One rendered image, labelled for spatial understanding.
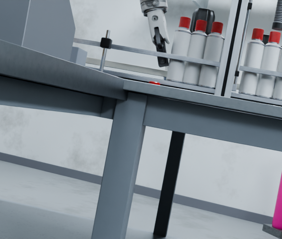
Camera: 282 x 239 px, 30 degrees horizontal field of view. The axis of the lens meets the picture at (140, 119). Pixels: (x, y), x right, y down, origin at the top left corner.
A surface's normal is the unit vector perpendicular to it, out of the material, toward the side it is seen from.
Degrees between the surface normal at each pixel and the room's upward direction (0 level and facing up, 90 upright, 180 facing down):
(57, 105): 90
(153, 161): 90
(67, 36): 90
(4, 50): 90
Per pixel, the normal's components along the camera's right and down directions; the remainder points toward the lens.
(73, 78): 0.93, 0.18
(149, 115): -0.15, -0.01
